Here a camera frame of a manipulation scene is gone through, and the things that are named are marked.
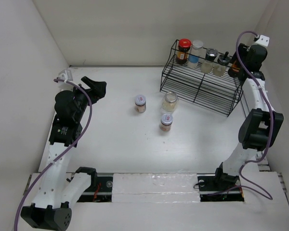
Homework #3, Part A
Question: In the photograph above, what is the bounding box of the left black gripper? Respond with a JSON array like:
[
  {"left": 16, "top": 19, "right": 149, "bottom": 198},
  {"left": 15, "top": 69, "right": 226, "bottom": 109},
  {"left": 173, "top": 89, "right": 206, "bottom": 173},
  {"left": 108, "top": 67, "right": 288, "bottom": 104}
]
[{"left": 66, "top": 77, "right": 105, "bottom": 122}]

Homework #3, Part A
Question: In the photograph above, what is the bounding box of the red lid sauce jar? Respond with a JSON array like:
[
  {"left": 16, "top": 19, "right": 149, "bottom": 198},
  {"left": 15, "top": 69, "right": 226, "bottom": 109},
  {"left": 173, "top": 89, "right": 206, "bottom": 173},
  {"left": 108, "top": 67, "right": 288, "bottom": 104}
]
[
  {"left": 228, "top": 56, "right": 240, "bottom": 77},
  {"left": 176, "top": 38, "right": 192, "bottom": 65}
]

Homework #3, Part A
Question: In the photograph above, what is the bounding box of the black knob grinder bottle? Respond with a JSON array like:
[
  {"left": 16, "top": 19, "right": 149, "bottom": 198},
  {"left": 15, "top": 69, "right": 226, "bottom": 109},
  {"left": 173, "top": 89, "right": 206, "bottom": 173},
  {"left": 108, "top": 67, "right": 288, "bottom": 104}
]
[{"left": 212, "top": 51, "right": 231, "bottom": 77}]

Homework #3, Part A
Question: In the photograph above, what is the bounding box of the black cap grinder bottle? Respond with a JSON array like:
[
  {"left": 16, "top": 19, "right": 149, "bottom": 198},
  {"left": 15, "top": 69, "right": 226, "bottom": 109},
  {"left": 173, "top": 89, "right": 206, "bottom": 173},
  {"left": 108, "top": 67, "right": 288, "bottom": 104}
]
[{"left": 200, "top": 48, "right": 219, "bottom": 74}]

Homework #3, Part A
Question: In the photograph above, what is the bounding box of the white lid spice jar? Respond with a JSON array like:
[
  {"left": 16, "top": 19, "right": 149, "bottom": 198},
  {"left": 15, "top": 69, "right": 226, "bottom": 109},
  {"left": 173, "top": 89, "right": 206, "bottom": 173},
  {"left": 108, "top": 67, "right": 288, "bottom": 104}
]
[
  {"left": 160, "top": 114, "right": 173, "bottom": 131},
  {"left": 134, "top": 94, "right": 146, "bottom": 113}
]

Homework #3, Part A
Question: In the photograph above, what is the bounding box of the blue label clear bottle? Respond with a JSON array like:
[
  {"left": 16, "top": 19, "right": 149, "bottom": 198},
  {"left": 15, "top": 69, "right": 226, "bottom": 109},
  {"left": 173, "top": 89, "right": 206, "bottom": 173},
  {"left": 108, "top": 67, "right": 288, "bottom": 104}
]
[{"left": 187, "top": 40, "right": 204, "bottom": 68}]

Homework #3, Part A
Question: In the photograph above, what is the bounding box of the clear glass jar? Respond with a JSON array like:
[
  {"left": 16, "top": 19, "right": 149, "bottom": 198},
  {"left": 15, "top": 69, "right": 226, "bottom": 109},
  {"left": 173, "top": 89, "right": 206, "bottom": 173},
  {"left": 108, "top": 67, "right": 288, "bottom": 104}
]
[{"left": 161, "top": 91, "right": 179, "bottom": 114}]

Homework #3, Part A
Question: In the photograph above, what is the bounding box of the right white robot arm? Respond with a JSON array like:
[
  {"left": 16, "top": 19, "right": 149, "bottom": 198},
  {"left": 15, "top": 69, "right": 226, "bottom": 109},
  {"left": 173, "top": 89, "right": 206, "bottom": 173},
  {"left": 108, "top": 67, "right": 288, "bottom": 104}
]
[{"left": 213, "top": 43, "right": 284, "bottom": 191}]

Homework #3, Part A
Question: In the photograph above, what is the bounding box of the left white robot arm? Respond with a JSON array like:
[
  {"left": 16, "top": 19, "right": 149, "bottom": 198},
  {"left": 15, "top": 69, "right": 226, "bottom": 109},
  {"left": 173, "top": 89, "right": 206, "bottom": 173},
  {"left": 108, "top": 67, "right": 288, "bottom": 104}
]
[{"left": 13, "top": 77, "right": 107, "bottom": 231}]

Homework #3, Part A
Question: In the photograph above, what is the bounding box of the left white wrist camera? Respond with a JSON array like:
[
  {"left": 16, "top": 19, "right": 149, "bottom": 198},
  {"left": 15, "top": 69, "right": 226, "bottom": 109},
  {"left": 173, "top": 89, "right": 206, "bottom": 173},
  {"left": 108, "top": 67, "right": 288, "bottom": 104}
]
[{"left": 58, "top": 69, "right": 73, "bottom": 81}]

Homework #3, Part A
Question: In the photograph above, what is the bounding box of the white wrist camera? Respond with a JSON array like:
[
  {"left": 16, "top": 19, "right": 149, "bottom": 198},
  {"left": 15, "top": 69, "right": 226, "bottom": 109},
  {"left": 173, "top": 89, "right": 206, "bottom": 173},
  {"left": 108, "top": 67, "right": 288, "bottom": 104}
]
[
  {"left": 58, "top": 69, "right": 73, "bottom": 81},
  {"left": 253, "top": 35, "right": 270, "bottom": 48}
]

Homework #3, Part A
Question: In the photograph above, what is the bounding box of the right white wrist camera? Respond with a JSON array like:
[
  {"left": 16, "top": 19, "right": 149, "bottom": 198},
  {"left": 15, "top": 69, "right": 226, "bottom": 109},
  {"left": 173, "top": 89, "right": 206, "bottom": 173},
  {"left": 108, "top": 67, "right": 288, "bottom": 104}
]
[{"left": 253, "top": 35, "right": 270, "bottom": 48}]

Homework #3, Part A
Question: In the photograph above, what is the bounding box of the black wire rack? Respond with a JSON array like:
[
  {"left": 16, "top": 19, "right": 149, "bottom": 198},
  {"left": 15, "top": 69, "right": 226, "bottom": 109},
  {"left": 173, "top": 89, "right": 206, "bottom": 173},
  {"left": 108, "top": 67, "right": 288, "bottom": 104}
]
[{"left": 159, "top": 39, "right": 243, "bottom": 116}]

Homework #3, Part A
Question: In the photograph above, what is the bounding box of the black mounting rail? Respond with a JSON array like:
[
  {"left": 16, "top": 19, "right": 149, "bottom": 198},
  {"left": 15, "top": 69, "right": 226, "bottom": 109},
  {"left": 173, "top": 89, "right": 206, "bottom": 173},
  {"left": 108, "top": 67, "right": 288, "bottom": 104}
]
[{"left": 78, "top": 173, "right": 244, "bottom": 203}]

